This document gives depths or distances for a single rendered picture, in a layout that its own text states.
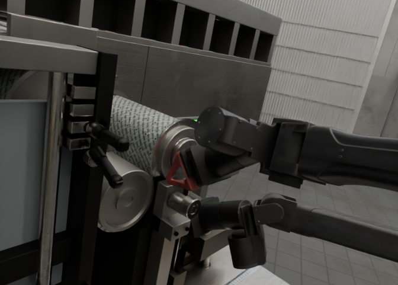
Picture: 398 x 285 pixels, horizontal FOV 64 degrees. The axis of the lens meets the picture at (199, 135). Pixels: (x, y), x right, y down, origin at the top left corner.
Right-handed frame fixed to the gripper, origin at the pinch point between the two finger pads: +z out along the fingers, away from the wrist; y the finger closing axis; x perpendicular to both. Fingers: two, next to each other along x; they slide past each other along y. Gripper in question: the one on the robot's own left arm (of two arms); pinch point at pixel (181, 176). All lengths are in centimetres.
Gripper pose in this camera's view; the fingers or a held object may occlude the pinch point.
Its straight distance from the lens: 59.7
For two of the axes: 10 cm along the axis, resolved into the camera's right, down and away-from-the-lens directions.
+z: -6.8, 3.6, 6.4
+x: -3.4, -9.3, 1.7
